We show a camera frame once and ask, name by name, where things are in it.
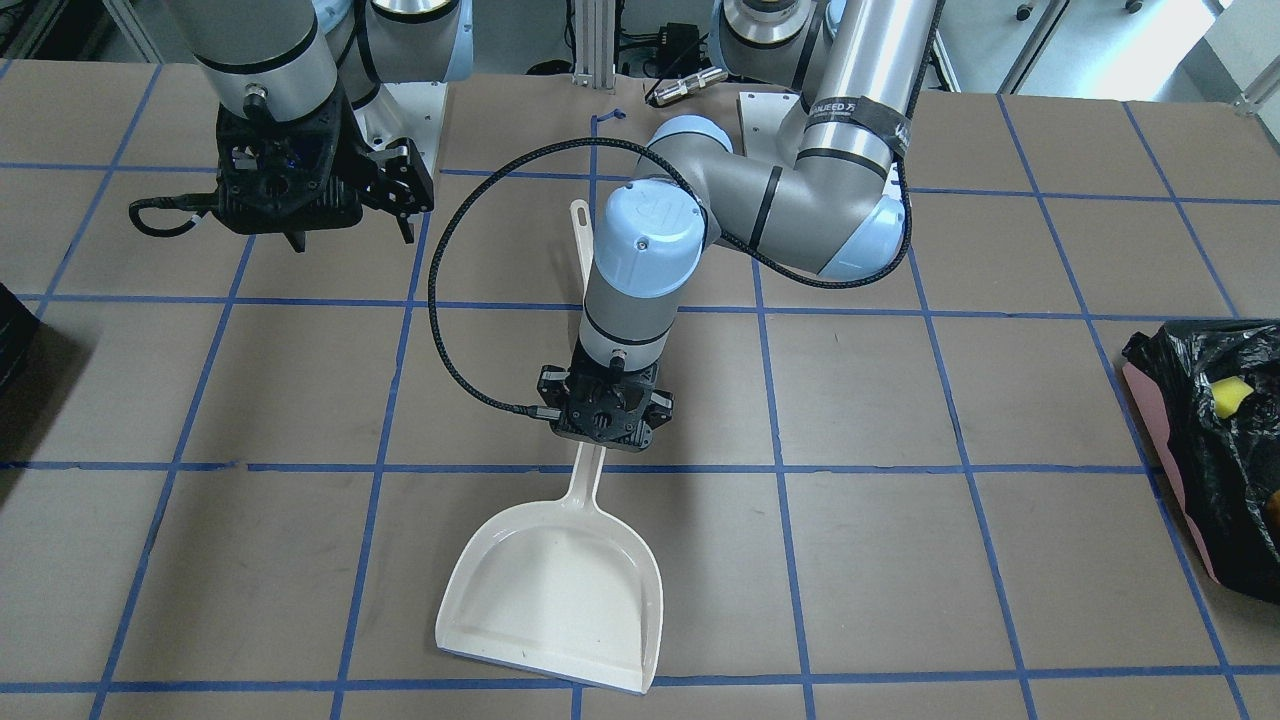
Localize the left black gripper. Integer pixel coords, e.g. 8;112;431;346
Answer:
538;363;675;454

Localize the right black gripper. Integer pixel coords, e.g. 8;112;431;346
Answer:
212;95;435;252

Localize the beige plastic dustpan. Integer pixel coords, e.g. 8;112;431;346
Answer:
433;200;666;694

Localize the bright yellow trash piece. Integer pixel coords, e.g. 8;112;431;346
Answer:
1210;375;1254;419

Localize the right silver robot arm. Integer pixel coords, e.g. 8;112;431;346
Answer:
128;1;474;252

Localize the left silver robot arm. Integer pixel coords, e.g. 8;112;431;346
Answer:
538;1;942;452

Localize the bin with black bag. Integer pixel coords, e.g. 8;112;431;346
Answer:
1123;319;1279;603

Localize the silver metal connector plug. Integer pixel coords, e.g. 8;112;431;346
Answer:
645;67;730;108

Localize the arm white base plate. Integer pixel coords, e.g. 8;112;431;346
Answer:
739;91;806;167
355;82;451;177

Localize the aluminium frame post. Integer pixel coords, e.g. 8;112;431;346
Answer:
571;0;618;94

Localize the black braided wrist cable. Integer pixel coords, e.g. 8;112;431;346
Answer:
428;138;911;419

